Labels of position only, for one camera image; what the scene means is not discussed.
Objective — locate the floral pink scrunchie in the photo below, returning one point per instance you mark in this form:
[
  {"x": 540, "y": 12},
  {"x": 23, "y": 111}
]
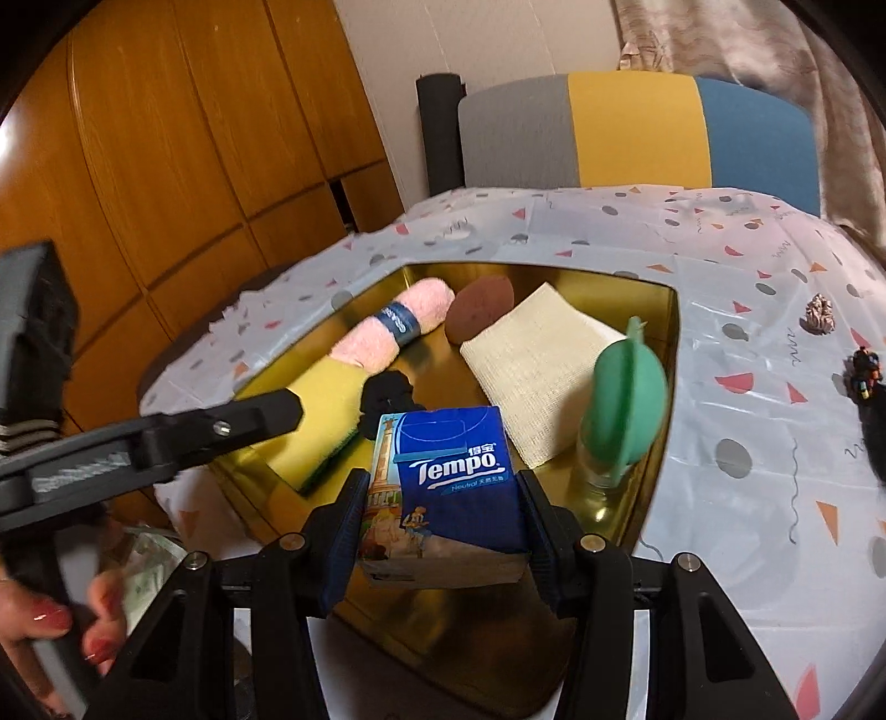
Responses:
[{"x": 820, "y": 315}]

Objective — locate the wooden wardrobe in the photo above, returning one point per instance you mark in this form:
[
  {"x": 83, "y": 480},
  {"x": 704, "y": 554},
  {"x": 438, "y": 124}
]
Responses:
[{"x": 173, "y": 138}]

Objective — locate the grey yellow blue chair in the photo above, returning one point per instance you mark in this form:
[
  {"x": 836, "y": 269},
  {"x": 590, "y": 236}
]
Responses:
[{"x": 623, "y": 131}]

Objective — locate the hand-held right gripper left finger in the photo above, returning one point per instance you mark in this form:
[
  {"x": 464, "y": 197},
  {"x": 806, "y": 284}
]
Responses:
[{"x": 346, "y": 540}]

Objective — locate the brown round sponge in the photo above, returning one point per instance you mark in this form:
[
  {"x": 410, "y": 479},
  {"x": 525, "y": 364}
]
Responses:
[{"x": 477, "y": 304}]

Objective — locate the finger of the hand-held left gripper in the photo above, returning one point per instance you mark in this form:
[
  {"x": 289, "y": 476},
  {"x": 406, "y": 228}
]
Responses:
[{"x": 221, "y": 433}]

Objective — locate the beige patterned curtain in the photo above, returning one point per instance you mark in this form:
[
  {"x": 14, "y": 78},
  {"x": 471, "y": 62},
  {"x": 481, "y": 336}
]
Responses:
[{"x": 761, "y": 41}]

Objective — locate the person's left hand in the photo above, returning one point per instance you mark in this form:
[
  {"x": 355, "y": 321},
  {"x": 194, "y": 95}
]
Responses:
[{"x": 107, "y": 616}]

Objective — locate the beige cloth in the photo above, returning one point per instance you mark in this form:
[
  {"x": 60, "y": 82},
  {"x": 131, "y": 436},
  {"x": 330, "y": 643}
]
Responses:
[{"x": 540, "y": 367}]

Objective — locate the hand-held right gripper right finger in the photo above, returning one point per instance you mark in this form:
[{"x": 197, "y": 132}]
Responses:
[{"x": 543, "y": 547}]

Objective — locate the green silicone dispenser bottle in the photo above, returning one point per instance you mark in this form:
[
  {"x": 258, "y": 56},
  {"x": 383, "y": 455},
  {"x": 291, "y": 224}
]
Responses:
[{"x": 626, "y": 394}]

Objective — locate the gold metal tray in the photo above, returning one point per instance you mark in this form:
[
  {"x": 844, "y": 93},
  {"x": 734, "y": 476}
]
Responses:
[{"x": 484, "y": 291}]

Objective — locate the yellow sponge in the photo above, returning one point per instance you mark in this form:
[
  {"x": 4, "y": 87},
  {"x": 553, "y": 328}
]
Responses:
[{"x": 325, "y": 446}]

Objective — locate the black scrunchie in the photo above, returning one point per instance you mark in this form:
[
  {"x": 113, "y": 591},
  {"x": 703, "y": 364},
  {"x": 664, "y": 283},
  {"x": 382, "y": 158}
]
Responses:
[{"x": 387, "y": 401}]

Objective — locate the blue tissue packet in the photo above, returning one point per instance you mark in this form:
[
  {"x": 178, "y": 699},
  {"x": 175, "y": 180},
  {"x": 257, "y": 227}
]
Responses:
[{"x": 450, "y": 498}]

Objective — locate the pink rolled towel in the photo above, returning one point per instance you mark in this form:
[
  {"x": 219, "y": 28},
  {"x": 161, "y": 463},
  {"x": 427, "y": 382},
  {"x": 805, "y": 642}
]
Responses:
[{"x": 367, "y": 339}]

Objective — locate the white green plastic packet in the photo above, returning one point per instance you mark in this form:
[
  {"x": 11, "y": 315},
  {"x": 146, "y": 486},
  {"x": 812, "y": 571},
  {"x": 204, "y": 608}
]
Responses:
[{"x": 149, "y": 574}]

